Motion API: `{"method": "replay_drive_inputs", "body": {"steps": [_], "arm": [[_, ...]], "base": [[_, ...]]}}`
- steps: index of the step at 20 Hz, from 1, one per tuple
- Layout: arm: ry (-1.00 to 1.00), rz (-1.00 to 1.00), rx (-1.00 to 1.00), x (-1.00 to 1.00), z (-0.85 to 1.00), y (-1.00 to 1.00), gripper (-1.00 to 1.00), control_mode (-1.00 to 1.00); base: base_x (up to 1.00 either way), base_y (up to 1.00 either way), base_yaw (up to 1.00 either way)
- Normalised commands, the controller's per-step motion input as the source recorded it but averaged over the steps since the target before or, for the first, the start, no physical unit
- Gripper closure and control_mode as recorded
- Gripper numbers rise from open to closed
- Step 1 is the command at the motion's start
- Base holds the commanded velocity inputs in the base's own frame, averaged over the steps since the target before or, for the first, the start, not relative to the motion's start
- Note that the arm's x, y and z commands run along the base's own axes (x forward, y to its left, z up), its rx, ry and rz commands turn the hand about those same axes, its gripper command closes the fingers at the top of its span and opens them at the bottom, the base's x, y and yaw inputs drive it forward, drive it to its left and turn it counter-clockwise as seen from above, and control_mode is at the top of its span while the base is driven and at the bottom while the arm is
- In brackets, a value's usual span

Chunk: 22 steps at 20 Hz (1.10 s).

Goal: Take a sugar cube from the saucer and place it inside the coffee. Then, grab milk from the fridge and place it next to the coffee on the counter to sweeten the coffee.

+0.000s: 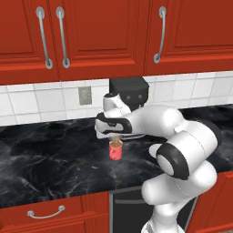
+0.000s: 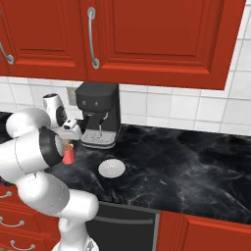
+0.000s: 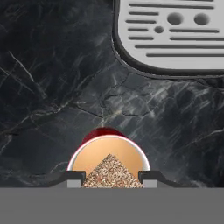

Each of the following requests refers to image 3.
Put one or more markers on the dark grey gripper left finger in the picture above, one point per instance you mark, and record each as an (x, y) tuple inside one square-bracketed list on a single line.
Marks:
[(74, 176)]

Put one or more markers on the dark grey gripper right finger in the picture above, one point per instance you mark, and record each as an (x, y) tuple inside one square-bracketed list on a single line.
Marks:
[(150, 176)]

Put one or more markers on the brown speckled sugar cube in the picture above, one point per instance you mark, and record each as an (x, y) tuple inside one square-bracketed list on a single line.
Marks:
[(112, 173)]

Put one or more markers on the red coffee cup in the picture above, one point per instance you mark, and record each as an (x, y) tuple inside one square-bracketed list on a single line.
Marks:
[(96, 148)]

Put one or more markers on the grey coffee machine drip tray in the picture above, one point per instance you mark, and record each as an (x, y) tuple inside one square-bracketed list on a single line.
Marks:
[(172, 35)]

